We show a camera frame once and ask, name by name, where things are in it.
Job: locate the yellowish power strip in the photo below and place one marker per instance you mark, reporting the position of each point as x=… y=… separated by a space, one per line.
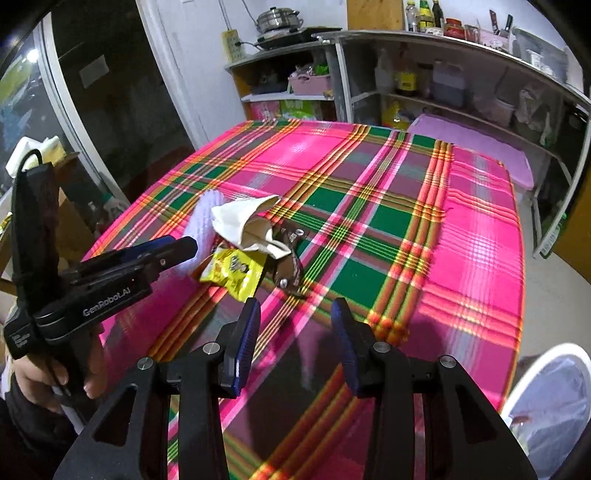
x=233 y=45

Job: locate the white crumpled tissue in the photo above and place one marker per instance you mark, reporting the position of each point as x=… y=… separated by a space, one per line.
x=235 y=217

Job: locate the person's left hand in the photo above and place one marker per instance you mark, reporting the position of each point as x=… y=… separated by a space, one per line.
x=32 y=381

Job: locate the clear plastic container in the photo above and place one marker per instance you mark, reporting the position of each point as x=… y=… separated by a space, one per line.
x=540 y=53

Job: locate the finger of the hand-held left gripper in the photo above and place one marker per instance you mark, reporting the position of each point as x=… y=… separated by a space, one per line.
x=178 y=251
x=152 y=243

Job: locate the brown shiny wrapper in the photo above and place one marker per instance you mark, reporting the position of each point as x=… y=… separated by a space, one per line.
x=288 y=267

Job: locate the yellow snack packet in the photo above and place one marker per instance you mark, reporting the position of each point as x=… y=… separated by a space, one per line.
x=235 y=272

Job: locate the green and white carton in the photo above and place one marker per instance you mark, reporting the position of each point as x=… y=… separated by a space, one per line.
x=301 y=110

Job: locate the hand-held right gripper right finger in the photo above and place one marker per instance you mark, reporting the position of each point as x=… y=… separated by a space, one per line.
x=344 y=350

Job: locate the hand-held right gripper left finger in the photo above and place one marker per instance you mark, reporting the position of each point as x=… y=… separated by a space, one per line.
x=247 y=350

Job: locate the pink carton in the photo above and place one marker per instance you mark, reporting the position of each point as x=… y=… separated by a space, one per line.
x=265 y=111

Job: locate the purple plastic jug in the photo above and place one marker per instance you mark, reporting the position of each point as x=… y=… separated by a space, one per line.
x=448 y=85

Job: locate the yellow label oil bottle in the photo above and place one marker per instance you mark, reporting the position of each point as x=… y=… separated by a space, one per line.
x=406 y=81

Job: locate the dark glass sliding door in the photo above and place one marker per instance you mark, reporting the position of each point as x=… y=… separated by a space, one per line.
x=115 y=92

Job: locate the long metal storage shelf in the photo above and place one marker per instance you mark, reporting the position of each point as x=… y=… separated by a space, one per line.
x=397 y=37

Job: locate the pink knife holder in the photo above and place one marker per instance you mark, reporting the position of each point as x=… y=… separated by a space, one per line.
x=493 y=39

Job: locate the dark sauce bottle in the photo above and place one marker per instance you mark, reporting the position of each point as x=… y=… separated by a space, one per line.
x=437 y=16

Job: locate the wooden cutting board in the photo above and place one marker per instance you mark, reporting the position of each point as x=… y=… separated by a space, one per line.
x=374 y=14

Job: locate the yellow wooden door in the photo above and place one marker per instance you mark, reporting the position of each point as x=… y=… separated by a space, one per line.
x=577 y=249

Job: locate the translucent bin liner bag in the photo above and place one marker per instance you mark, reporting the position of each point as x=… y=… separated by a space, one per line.
x=554 y=415

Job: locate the green cap sauce bottle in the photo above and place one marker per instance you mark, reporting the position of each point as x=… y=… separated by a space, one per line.
x=425 y=16

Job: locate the red jar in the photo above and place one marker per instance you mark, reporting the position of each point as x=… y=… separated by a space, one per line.
x=454 y=28

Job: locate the pink plaid tablecloth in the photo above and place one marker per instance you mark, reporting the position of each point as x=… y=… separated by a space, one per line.
x=369 y=194

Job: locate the small grey shelf unit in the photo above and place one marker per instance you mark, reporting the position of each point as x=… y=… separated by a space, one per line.
x=277 y=57

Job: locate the black induction cooker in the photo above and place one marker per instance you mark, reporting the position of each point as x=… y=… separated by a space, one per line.
x=300 y=35

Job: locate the steel cooking pot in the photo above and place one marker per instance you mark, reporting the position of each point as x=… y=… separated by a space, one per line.
x=279 y=21

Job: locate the pink plastic basket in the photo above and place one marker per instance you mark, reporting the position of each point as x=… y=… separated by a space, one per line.
x=309 y=84

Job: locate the white round trash bin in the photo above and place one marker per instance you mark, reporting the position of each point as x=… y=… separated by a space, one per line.
x=545 y=357

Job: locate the pink lidded storage box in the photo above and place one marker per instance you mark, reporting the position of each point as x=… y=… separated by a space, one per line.
x=471 y=138

